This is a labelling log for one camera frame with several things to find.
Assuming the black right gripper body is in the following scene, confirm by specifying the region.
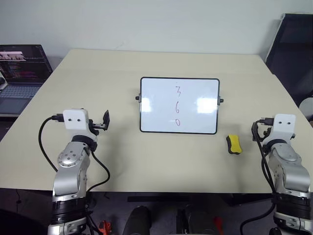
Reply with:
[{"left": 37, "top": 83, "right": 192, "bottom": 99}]
[{"left": 259, "top": 125, "right": 274, "bottom": 142}]

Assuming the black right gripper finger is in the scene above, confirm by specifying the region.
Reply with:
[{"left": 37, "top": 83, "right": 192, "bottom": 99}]
[{"left": 251, "top": 120, "right": 261, "bottom": 142}]

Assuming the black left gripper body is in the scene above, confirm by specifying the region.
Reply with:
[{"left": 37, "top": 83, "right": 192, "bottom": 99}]
[{"left": 88, "top": 119, "right": 104, "bottom": 136}]

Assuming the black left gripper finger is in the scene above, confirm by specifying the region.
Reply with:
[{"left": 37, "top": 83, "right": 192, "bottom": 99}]
[{"left": 102, "top": 110, "right": 111, "bottom": 132}]

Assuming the yellow and black eraser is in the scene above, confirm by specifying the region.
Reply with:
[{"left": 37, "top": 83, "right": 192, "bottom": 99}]
[{"left": 225, "top": 134, "right": 243, "bottom": 155}]

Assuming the white round object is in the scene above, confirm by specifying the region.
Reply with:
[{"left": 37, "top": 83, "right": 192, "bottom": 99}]
[{"left": 298, "top": 97, "right": 313, "bottom": 122}]

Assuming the black-framed whiteboard with stand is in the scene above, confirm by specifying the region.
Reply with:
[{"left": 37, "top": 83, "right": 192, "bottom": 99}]
[{"left": 135, "top": 77, "right": 224, "bottom": 135}]

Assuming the black office chair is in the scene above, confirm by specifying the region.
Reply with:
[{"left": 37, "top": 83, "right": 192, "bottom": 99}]
[{"left": 265, "top": 13, "right": 313, "bottom": 109}]

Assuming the open grey laptop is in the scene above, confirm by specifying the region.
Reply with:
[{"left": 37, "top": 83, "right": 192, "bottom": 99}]
[{"left": 0, "top": 44, "right": 54, "bottom": 118}]

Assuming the orange clamp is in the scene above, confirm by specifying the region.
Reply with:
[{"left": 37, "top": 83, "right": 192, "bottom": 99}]
[{"left": 97, "top": 219, "right": 111, "bottom": 235}]

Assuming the dark rounded shape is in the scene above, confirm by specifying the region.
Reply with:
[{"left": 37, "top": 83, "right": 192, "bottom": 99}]
[
  {"left": 182, "top": 204, "right": 222, "bottom": 235},
  {"left": 121, "top": 205, "right": 152, "bottom": 235}
]

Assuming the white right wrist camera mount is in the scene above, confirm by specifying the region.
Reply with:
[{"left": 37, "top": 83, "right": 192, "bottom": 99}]
[{"left": 265, "top": 113, "right": 296, "bottom": 141}]

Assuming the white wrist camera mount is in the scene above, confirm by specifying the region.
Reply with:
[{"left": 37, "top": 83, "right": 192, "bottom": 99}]
[
  {"left": 63, "top": 109, "right": 89, "bottom": 135},
  {"left": 265, "top": 113, "right": 296, "bottom": 141}
]

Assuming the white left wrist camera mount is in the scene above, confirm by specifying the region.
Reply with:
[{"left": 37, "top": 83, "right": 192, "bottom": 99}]
[{"left": 63, "top": 109, "right": 89, "bottom": 135}]

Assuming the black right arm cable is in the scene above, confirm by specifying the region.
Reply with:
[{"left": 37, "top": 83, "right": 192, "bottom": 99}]
[{"left": 241, "top": 117, "right": 279, "bottom": 235}]

